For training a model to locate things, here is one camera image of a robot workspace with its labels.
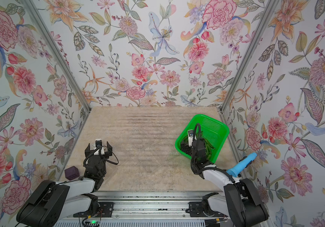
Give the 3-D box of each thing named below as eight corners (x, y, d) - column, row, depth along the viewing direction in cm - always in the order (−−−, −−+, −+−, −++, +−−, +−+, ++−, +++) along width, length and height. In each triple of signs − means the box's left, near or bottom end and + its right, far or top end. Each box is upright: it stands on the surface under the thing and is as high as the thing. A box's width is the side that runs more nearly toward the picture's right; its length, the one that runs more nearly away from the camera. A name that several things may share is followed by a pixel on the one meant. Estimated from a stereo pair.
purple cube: (72, 182, 87) (65, 177, 81) (70, 173, 90) (64, 168, 85) (80, 177, 89) (75, 173, 83) (78, 169, 92) (73, 164, 86)
